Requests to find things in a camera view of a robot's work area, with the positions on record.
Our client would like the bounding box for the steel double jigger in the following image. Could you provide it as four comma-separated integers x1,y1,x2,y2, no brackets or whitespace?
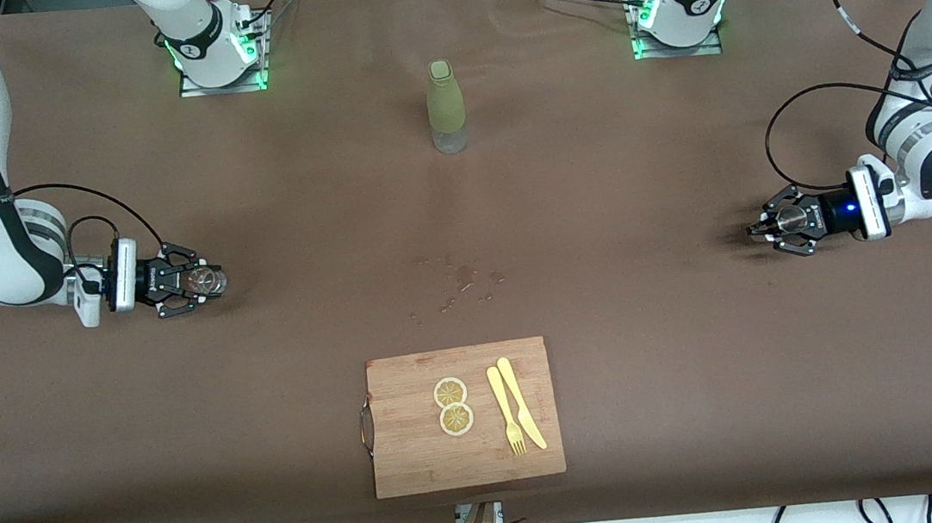
775,204,811,239

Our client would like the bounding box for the clear glass measuring cup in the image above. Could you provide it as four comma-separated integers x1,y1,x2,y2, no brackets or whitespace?
188,264,230,296

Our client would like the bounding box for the brown table cover sheet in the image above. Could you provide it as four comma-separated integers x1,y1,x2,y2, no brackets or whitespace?
0,0,932,523

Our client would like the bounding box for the lemon slice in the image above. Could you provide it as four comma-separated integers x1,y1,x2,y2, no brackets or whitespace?
437,402,476,439
432,375,470,411

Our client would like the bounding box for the green sleeved glass bottle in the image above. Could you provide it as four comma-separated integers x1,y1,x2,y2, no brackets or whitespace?
423,58,471,157

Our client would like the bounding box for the yellow plastic knife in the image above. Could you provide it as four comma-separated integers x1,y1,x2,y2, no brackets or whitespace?
496,353,549,454

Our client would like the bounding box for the yellow plastic fork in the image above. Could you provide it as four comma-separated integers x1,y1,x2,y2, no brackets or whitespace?
486,364,528,459

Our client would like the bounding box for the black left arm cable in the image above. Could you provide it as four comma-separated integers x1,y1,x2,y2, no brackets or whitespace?
750,0,932,196

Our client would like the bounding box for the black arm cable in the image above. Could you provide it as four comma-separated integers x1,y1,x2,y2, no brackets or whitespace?
750,0,932,196
0,172,174,298

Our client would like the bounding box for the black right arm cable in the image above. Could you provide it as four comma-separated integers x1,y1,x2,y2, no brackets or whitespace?
0,172,174,298

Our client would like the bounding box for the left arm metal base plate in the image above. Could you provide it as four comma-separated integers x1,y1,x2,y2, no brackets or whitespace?
626,0,724,63

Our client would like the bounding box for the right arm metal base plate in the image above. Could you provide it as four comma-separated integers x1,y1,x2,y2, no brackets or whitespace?
172,10,272,99

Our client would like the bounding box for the small metal bracket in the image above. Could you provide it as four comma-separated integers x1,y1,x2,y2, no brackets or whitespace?
455,501,505,523

